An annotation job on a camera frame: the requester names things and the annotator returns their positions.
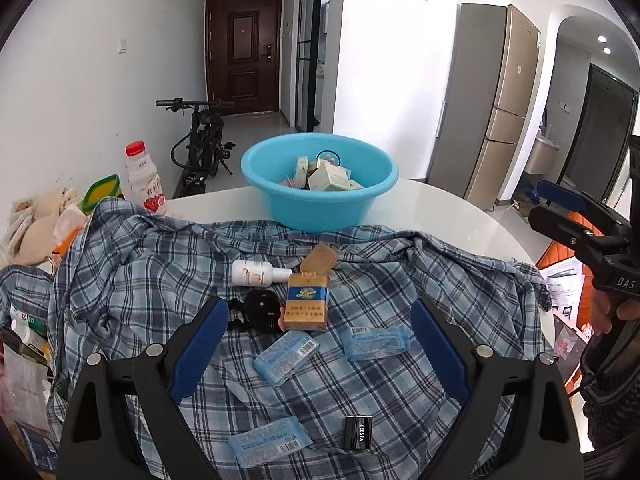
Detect white paper sheets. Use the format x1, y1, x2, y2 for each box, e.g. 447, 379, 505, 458
542, 260, 586, 321

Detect person's right forearm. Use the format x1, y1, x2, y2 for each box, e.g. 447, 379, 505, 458
580, 330, 640, 480

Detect white spray bottle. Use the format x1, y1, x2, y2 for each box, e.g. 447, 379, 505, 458
231, 259, 292, 287

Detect amber soap bar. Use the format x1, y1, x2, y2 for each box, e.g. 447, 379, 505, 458
300, 243, 338, 273

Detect gold cigarette pack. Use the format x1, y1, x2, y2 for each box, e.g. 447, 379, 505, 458
280, 270, 331, 332

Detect black framed glass door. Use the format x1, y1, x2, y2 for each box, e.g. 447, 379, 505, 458
295, 0, 333, 133

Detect pile of beige bags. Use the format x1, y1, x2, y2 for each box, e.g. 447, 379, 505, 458
7, 187, 83, 266

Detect person's right hand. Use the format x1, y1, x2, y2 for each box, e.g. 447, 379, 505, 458
592, 291, 640, 337

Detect black bicycle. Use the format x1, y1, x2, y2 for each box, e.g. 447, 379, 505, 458
156, 99, 236, 198

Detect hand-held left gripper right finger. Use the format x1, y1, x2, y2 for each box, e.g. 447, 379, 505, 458
410, 296, 586, 480

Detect blue plastic basin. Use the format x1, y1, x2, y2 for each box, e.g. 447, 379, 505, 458
240, 133, 399, 234

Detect small white green bottle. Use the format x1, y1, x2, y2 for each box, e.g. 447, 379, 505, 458
10, 305, 48, 356

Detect green lidded container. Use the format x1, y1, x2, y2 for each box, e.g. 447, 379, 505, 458
82, 174, 122, 217

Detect black small box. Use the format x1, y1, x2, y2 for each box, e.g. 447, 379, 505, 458
344, 415, 373, 451

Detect dark glass door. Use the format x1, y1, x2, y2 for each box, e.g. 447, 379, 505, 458
560, 62, 638, 206

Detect blue plaid shirt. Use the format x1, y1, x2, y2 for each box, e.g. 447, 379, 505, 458
0, 197, 553, 480

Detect blue tissue packet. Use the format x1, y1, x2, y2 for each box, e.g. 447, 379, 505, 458
227, 416, 313, 468
344, 325, 412, 362
253, 332, 320, 387

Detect beige cardboard box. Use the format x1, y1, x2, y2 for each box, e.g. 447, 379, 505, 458
306, 160, 352, 192

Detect brown entrance door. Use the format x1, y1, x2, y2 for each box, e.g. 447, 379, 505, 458
205, 0, 283, 113

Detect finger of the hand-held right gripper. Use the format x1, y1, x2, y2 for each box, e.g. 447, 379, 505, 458
536, 179, 625, 235
528, 205, 610, 264

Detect red capped drink bottle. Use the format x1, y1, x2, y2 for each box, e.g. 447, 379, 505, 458
125, 141, 167, 216

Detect beige refrigerator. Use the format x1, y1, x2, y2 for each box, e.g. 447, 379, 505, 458
427, 2, 542, 208

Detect black hair clip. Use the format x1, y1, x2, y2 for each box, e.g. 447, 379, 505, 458
227, 289, 286, 333

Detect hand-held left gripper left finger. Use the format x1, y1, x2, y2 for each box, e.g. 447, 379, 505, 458
46, 295, 231, 480

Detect beige washbasin cabinet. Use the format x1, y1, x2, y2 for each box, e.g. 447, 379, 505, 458
525, 130, 561, 176

